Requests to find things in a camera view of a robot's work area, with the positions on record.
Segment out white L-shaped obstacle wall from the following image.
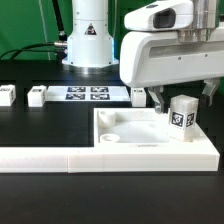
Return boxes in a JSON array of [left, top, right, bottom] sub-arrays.
[[0, 130, 220, 173]]

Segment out white square tabletop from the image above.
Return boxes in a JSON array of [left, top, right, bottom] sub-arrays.
[[94, 108, 202, 146]]

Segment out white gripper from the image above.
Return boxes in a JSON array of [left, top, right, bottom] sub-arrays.
[[120, 28, 224, 114]]

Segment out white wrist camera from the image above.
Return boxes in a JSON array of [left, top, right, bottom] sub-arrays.
[[124, 0, 194, 32]]

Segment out black cables at base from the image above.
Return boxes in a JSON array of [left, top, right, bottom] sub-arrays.
[[0, 0, 68, 62]]

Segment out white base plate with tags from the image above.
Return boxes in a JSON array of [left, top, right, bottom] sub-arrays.
[[47, 86, 130, 102]]

